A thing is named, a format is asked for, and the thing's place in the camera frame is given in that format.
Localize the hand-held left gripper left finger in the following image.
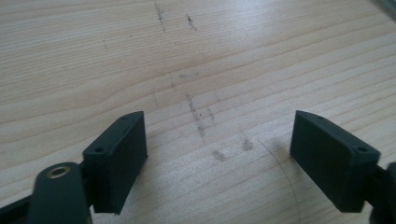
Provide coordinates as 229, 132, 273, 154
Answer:
82, 110, 149, 216

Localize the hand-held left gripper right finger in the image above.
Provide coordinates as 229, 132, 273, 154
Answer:
290, 109, 382, 214

